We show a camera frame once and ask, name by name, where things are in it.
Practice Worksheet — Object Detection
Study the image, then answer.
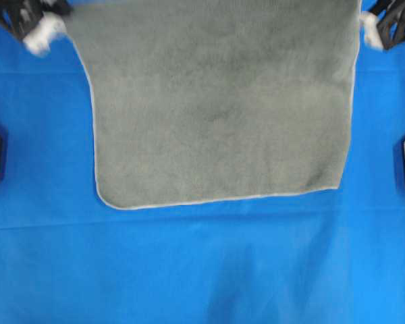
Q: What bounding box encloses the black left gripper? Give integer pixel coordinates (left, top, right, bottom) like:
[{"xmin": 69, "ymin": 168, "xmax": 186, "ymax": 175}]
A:
[{"xmin": 0, "ymin": 0, "xmax": 71, "ymax": 56}]

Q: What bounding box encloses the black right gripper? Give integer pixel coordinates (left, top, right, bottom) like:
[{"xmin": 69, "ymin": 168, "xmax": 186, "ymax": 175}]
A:
[{"xmin": 360, "ymin": 0, "xmax": 405, "ymax": 51}]

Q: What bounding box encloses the grey terry towel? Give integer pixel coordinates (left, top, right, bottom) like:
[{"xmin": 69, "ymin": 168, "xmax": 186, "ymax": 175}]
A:
[{"xmin": 66, "ymin": 1, "xmax": 361, "ymax": 210}]

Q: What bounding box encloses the blue table cloth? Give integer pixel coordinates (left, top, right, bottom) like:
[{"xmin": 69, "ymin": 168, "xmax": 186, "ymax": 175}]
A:
[{"xmin": 0, "ymin": 27, "xmax": 405, "ymax": 323}]

